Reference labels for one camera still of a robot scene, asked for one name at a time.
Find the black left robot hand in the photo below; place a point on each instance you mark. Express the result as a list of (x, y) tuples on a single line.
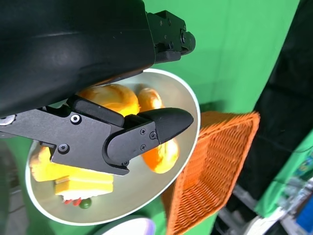
[(73, 36)]

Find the large plain orange donut bread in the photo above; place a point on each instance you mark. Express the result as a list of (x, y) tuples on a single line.
[(117, 98)]

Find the orange white swirl donut bread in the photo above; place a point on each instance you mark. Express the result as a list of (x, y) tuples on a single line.
[(161, 159)]

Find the pale grey-green bowl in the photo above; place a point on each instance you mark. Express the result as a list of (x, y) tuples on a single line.
[(151, 191)]

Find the yellow cream cake slice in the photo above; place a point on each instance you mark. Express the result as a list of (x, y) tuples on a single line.
[(83, 183)]

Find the orange wicker basket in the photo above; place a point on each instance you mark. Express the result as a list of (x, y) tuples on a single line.
[(215, 159)]

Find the lavender plate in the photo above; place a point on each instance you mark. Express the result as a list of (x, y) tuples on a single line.
[(132, 227)]

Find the green table cloth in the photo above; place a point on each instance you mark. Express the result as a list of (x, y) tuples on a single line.
[(232, 49)]

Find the black backdrop curtain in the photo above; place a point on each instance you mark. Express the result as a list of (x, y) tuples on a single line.
[(288, 85)]

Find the green hanging cloth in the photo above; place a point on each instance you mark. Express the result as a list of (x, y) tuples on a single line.
[(281, 186)]

